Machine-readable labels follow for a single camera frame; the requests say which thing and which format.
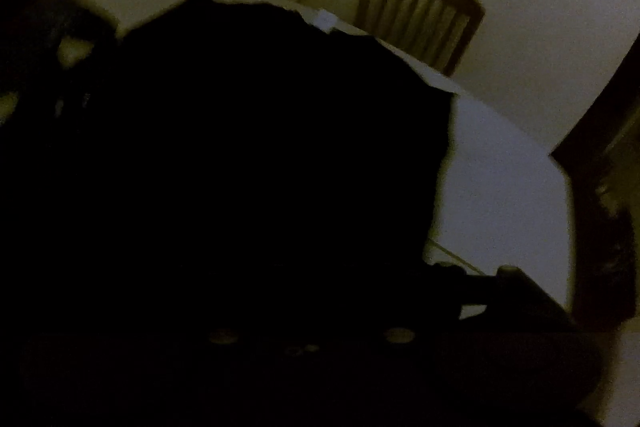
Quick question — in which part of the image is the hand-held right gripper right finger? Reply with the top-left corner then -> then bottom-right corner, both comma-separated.
382,261 -> 573,350

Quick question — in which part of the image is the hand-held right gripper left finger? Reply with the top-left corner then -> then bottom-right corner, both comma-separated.
150,257 -> 251,350

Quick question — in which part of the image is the black garment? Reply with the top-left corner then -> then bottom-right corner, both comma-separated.
0,0 -> 458,343

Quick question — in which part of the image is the dark wooden door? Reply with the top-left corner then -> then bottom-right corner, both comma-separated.
549,74 -> 640,333

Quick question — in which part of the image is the wooden slat-back chair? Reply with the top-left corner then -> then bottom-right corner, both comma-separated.
354,0 -> 487,78

